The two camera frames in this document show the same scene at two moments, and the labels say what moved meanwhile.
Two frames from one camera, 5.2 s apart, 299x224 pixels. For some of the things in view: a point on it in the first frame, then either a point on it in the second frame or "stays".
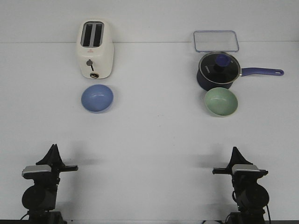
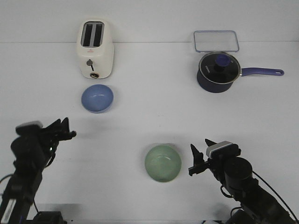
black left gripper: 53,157 → 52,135
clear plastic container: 216,41 stays
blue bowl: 97,97 stays
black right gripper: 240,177 → 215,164
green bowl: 221,101 → 163,163
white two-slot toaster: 95,48 stays
